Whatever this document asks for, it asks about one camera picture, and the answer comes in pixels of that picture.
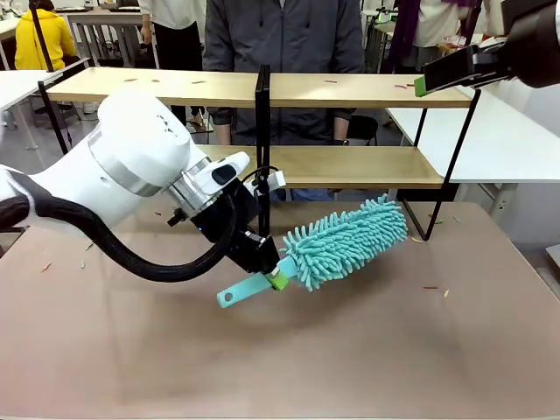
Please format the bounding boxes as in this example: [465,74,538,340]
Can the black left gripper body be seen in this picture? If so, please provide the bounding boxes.
[194,181,263,263]

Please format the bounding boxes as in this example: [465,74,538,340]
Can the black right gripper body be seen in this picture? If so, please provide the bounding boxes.
[501,0,560,89]

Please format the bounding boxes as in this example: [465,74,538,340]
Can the teal chenille duster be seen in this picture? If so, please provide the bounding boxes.
[216,192,410,312]

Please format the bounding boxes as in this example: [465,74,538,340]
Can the wooden shelf with black frame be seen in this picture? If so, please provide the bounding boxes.
[38,56,483,243]

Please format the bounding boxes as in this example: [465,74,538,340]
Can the person's left forearm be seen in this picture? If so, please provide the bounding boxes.
[333,114,352,140]

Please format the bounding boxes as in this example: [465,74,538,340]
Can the person's right forearm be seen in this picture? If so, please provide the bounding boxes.
[213,116,234,146]

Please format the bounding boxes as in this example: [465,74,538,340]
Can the person with purple scarf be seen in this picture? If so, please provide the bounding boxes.
[388,0,467,74]

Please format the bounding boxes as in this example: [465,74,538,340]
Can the black stand pole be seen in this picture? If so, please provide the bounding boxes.
[29,0,56,74]
[458,0,484,49]

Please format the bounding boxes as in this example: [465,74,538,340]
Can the white side table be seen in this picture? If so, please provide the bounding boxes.
[0,68,65,152]
[384,85,560,220]

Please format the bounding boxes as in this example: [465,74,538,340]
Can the black chair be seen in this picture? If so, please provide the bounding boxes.
[349,115,380,147]

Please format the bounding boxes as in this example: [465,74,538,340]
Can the person in grey jacket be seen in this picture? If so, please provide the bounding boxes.
[201,0,367,202]

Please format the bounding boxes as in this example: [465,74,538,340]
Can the person in white shirt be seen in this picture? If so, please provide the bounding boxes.
[138,0,206,128]

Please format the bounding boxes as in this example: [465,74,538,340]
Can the grey background desk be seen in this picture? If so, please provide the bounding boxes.
[59,4,159,69]

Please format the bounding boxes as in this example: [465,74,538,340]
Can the person in yellow hoodie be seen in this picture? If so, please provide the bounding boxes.
[14,0,78,72]

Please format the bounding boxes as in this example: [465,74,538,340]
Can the black braided cable sleeve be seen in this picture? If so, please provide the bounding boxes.
[0,192,241,284]

